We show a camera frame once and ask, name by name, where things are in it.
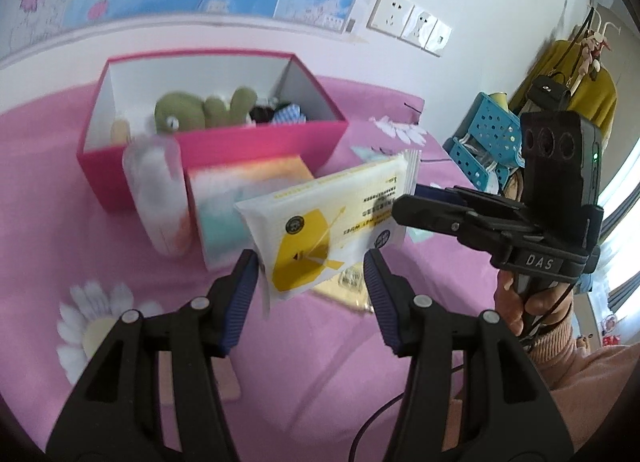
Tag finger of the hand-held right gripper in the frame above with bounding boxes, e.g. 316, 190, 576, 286
391, 193, 542, 255
414, 183, 524, 223

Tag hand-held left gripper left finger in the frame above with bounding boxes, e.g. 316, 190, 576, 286
46, 248, 261, 462

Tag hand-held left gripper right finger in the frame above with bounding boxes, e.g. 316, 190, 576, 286
363, 248, 573, 462

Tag white yellow wipes pack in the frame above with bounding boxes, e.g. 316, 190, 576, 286
234, 149, 423, 315

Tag pink cardboard box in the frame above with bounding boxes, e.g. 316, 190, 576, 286
76, 53, 349, 214

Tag blue checked cloth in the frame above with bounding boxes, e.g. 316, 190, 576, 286
272, 103, 307, 123

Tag green plush turtle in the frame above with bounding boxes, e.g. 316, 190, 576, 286
154, 86, 258, 135

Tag black soft item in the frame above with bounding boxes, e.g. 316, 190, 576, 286
248, 104, 291, 124

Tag peach soft pouch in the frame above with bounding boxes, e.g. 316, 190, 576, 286
111, 114, 132, 145

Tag person's right hand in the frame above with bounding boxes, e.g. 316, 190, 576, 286
494, 269, 573, 343

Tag gold tissue packet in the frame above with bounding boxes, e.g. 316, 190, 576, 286
310, 262, 376, 315

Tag blue perforated plastic rack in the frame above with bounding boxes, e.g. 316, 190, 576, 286
442, 91, 526, 190

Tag tan face mask sachet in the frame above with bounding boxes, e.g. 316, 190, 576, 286
217, 359, 242, 400

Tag pastel tissue box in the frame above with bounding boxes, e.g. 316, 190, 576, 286
185, 154, 316, 270

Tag black handbag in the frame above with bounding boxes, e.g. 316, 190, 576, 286
527, 74, 571, 108

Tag pink flower bedsheet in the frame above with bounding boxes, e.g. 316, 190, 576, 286
0, 74, 551, 462

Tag mustard yellow sweater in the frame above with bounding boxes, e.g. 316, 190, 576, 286
510, 39, 618, 148

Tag hanging plush doll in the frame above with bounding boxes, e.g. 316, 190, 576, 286
575, 32, 612, 80

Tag white foam pump bottle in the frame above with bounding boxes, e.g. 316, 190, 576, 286
122, 136, 193, 257

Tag red decoration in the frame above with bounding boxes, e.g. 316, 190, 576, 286
601, 314, 622, 349

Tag black cable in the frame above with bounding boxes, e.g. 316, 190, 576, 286
350, 367, 466, 462

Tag white wall socket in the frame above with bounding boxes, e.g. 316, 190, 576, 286
369, 0, 415, 38
401, 4, 437, 45
421, 17, 453, 58

